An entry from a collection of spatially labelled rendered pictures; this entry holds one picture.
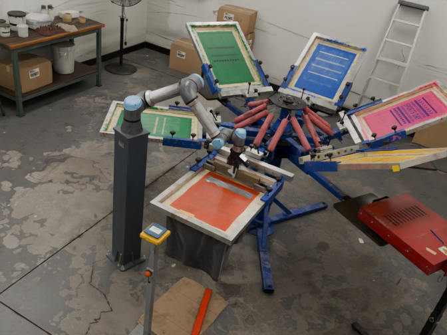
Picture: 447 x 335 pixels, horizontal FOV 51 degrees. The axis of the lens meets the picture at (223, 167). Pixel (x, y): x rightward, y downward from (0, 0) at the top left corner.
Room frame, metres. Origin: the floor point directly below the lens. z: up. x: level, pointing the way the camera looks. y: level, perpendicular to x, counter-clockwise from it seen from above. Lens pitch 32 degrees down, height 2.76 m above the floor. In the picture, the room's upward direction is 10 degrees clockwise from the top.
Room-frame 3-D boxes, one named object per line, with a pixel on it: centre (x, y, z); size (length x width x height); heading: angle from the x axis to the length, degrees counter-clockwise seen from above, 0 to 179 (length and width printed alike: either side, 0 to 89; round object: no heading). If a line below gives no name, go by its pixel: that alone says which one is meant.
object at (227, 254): (2.41, -0.17, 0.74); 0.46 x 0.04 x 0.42; 156
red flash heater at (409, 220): (2.37, -1.27, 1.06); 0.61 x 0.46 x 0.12; 36
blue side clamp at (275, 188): (2.66, -0.36, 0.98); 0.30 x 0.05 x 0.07; 156
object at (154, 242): (2.08, 0.33, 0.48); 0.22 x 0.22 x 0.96; 66
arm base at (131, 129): (2.80, 0.67, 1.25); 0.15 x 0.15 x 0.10
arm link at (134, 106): (2.81, 0.67, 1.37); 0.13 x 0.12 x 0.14; 166
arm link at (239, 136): (2.76, -0.07, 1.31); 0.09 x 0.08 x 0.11; 76
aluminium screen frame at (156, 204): (2.55, -0.01, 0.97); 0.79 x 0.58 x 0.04; 156
